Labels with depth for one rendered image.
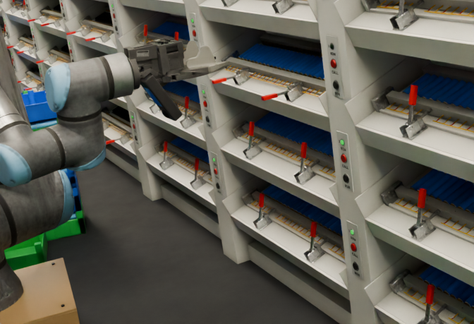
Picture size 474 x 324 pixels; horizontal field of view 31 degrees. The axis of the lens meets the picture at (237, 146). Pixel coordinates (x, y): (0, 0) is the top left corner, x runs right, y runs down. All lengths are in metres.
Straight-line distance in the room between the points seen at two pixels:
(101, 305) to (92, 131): 0.73
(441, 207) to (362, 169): 0.18
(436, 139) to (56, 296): 1.01
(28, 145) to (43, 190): 0.40
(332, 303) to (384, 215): 0.42
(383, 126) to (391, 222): 0.20
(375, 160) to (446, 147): 0.27
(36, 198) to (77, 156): 0.36
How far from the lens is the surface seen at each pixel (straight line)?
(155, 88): 1.81
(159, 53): 1.79
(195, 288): 2.37
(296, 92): 1.92
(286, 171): 2.06
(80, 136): 1.77
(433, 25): 1.48
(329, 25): 1.69
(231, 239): 2.45
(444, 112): 1.56
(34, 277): 2.24
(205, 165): 2.69
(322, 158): 1.98
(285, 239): 2.18
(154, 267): 2.54
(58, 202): 2.14
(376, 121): 1.67
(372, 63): 1.69
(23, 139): 1.74
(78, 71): 1.74
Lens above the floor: 1.01
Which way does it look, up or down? 16 degrees down
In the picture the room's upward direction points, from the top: 8 degrees counter-clockwise
